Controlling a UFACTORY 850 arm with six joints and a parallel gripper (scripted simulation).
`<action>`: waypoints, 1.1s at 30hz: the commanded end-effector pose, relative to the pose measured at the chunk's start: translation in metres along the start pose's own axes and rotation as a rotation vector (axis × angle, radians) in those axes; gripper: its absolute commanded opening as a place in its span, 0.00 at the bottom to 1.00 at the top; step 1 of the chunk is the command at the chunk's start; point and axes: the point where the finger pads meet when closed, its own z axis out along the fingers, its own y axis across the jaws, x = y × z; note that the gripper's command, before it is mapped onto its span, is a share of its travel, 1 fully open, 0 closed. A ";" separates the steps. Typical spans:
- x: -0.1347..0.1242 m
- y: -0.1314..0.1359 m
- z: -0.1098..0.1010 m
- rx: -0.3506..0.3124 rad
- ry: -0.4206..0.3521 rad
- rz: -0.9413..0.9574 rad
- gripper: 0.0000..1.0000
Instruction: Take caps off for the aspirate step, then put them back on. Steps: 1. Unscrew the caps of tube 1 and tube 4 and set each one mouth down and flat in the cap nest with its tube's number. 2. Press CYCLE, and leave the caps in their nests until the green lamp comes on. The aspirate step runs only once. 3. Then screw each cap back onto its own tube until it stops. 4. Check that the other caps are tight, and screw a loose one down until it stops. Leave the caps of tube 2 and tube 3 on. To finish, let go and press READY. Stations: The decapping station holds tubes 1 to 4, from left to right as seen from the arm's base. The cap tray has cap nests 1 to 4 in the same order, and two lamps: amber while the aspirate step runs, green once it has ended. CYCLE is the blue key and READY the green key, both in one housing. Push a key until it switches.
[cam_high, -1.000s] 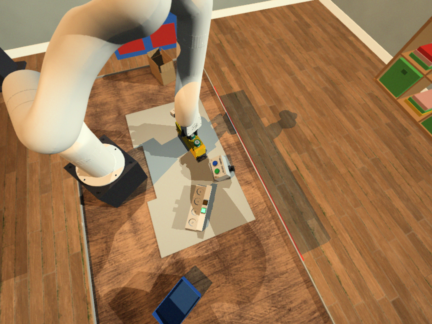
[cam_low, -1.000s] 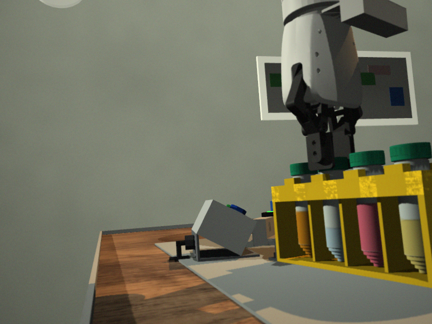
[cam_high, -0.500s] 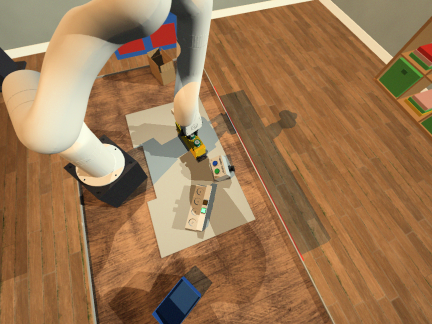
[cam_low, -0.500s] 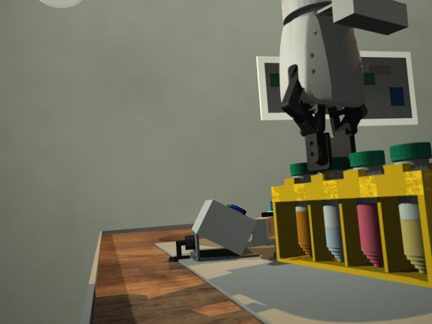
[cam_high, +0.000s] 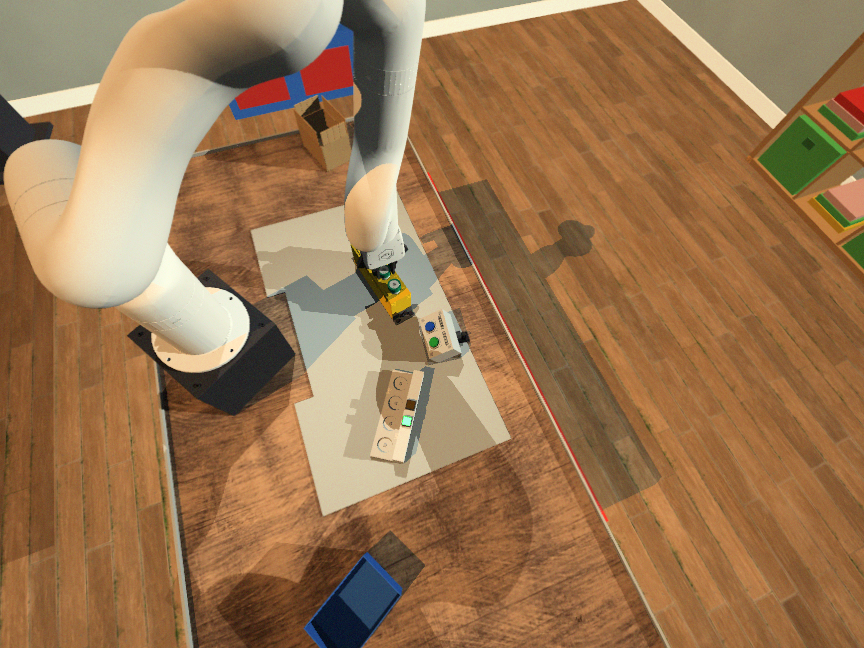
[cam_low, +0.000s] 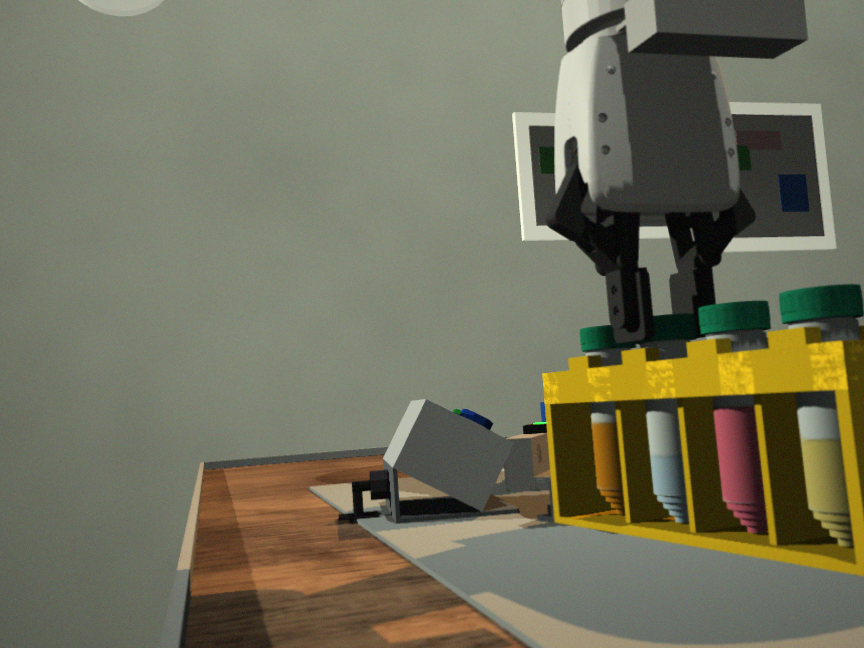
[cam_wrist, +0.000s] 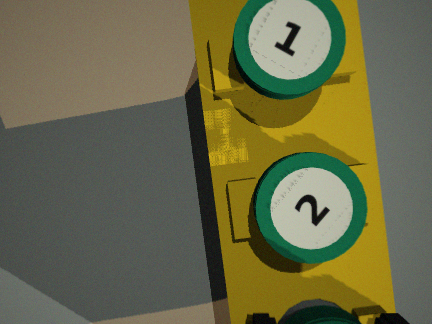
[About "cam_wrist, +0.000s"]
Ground yellow tube rack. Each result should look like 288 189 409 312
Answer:
188 0 396 324

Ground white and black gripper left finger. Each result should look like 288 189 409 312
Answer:
253 313 277 324

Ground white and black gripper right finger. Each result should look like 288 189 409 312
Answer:
375 313 410 324

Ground beige flat mat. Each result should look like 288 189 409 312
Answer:
0 0 432 324

